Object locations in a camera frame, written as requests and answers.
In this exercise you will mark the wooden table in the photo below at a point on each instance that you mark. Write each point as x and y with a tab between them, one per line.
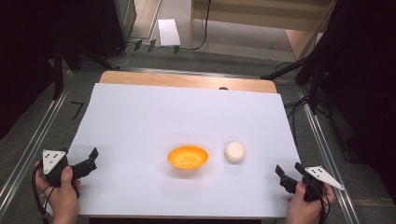
186	81

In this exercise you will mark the black tripod stand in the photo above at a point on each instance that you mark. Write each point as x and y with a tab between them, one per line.
313	87

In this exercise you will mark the black tape strip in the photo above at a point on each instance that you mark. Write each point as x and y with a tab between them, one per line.
151	45
176	49
138	45

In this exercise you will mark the white paper on floor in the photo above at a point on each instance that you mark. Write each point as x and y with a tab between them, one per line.
169	32

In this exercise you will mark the orange plastic bowl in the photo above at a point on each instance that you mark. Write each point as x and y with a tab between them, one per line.
187	157

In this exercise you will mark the black cabinet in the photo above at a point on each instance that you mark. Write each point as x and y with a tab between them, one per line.
113	25

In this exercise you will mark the white paper sheet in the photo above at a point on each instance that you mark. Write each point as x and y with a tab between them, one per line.
174	118

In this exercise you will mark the light wooden shelf unit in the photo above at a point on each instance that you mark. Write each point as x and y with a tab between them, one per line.
264	18

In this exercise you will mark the white round bun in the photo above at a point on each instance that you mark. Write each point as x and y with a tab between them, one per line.
234	151

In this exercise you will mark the black metal stand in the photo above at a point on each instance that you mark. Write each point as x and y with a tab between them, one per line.
58	71

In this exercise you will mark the dark curtain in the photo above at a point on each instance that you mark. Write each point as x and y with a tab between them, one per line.
21	62
364	93

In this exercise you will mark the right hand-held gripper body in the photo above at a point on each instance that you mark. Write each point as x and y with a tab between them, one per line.
320	175

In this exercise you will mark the metal floor rail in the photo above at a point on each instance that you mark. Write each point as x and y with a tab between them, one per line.
330	155
34	143

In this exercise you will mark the black tape corner mark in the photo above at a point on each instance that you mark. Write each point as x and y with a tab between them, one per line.
77	109

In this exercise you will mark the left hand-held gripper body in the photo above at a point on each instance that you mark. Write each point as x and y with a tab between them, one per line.
51	160

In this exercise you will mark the person's left hand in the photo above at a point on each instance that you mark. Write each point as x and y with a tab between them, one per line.
63	199

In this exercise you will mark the person's right hand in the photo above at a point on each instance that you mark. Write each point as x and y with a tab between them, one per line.
303	210

